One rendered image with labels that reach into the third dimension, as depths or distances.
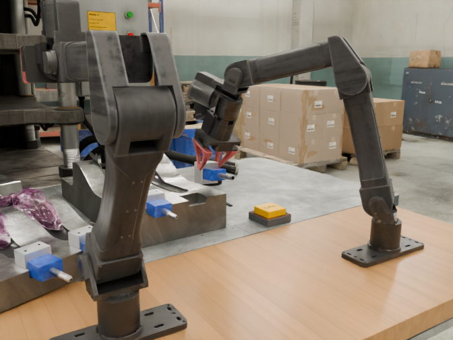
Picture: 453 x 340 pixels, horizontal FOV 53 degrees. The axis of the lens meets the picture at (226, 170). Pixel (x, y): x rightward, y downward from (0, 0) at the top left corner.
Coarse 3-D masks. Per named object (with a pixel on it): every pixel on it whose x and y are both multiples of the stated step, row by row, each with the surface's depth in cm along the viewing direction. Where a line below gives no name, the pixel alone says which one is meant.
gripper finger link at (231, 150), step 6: (216, 144) 108; (222, 144) 108; (228, 144) 109; (216, 150) 109; (222, 150) 110; (228, 150) 111; (234, 150) 112; (216, 156) 116; (228, 156) 113; (222, 162) 114
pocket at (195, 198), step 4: (180, 196) 109; (184, 196) 110; (188, 196) 111; (192, 196) 111; (196, 196) 112; (200, 196) 111; (204, 196) 109; (192, 200) 112; (196, 200) 112; (200, 200) 111; (204, 200) 110; (192, 204) 111; (196, 204) 107
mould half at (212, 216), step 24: (72, 168) 126; (96, 168) 122; (168, 168) 130; (72, 192) 129; (96, 192) 113; (168, 192) 112; (192, 192) 112; (216, 192) 112; (96, 216) 114; (144, 216) 99; (192, 216) 107; (216, 216) 111; (144, 240) 101; (168, 240) 104
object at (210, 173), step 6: (210, 162) 115; (216, 162) 116; (204, 168) 113; (210, 168) 113; (216, 168) 114; (198, 174) 114; (204, 174) 113; (210, 174) 111; (216, 174) 111; (222, 174) 110; (198, 180) 115; (204, 180) 114; (210, 180) 111; (216, 180) 111
